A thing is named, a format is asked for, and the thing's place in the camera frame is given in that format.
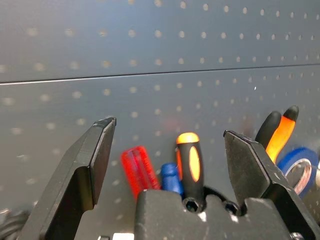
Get blue tape roll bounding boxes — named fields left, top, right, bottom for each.
left=276, top=146, right=320, bottom=200

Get orange black pliers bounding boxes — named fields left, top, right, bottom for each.
left=254, top=104, right=300, bottom=165

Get orange black handled screwdriver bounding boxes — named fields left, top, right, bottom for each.
left=175, top=132, right=206, bottom=203

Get blue handled screwdriver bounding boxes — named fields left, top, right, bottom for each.
left=159, top=162, right=185, bottom=196

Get dark grey pegboard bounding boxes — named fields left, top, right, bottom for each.
left=0, top=0, right=320, bottom=240

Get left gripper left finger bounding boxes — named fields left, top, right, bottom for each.
left=17, top=116, right=117, bottom=240

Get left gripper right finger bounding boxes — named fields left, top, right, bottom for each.
left=223, top=129, right=317, bottom=240

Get white tape roll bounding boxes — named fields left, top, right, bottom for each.
left=313, top=162, right=320, bottom=188

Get red handled screwdriver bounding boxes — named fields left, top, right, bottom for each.
left=120, top=145, right=162, bottom=201

